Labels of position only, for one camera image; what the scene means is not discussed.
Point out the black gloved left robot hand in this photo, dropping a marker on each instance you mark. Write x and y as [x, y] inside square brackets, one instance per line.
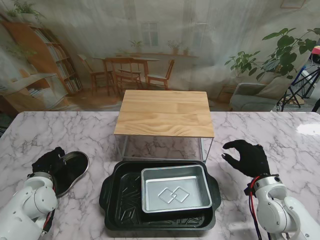
[47, 162]

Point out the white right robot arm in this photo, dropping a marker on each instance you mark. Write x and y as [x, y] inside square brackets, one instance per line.
[272, 215]

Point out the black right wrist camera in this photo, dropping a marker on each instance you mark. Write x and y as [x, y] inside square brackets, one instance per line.
[248, 191]

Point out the black tripod stand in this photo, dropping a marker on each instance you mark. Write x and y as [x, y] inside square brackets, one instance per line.
[291, 92]

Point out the oval stainless steel plate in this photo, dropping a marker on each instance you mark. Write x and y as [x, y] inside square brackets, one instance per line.
[72, 172]

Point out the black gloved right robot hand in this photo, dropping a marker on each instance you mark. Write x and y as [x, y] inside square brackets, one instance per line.
[253, 160]

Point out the wooden top metal frame shelf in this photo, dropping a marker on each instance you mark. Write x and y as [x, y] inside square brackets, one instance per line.
[162, 117]

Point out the red yellow helmet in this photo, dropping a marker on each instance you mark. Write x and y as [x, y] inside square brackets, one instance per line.
[316, 50]

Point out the black patterned baking tray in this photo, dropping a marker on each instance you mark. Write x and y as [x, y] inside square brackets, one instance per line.
[125, 195]

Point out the printed room scene backdrop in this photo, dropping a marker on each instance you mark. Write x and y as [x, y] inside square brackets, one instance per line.
[175, 25]

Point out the silver rectangular baking tin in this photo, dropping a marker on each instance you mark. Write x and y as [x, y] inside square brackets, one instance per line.
[175, 195]

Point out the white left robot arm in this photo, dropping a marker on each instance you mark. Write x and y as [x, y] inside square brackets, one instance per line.
[27, 207]

